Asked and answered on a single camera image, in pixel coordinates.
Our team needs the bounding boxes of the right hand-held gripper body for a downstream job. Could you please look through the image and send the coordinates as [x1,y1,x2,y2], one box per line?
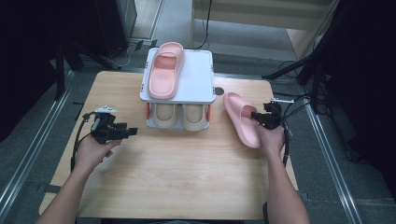
[262,97,295,131]

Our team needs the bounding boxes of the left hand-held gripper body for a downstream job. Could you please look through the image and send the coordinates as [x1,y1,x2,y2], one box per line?
[90,105,125,145]

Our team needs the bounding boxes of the pink slide slipper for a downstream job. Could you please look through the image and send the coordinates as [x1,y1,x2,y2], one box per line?
[222,91,263,149]
[148,41,186,101]

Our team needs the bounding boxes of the cream clog shoe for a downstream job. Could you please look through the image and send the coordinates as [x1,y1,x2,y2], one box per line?
[152,104,178,129]
[181,104,207,132]

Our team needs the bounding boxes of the white shoe rack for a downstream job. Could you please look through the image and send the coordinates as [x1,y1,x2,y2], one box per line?
[139,47,217,131]

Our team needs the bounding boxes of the person's right hand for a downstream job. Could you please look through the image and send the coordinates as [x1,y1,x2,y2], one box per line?
[255,122,287,161]

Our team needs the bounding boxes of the person's left hand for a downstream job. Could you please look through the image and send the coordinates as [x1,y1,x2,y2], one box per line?
[74,134,122,175]

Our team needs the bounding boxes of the black metal stand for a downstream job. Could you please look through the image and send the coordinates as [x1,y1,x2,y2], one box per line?
[54,36,122,101]
[261,46,331,116]

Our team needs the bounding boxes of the dark cabinet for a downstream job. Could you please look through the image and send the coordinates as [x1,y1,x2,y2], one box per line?
[92,0,138,59]

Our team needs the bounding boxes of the beige wooden furniture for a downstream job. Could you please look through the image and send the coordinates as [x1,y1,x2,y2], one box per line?
[190,0,340,60]

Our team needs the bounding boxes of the right hand-held gripper cable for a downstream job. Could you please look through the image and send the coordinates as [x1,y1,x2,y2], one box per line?
[270,102,291,167]

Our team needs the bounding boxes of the hand-held gripper cable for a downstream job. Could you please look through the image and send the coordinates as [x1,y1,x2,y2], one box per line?
[270,102,291,167]
[70,111,98,173]

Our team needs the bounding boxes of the left hand-held gripper cable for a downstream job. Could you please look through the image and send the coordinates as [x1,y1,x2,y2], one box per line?
[70,111,98,173]

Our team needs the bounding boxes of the black floor cables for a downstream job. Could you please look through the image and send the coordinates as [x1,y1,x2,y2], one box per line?
[274,60,312,125]

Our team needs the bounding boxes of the white floor cable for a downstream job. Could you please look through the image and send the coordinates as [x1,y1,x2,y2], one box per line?
[108,43,138,70]

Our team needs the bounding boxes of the metal floor rail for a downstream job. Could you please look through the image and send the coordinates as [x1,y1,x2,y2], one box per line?
[303,102,363,224]
[0,71,76,214]

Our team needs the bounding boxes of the black hanging cable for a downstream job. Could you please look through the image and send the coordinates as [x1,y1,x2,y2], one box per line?
[192,0,213,50]

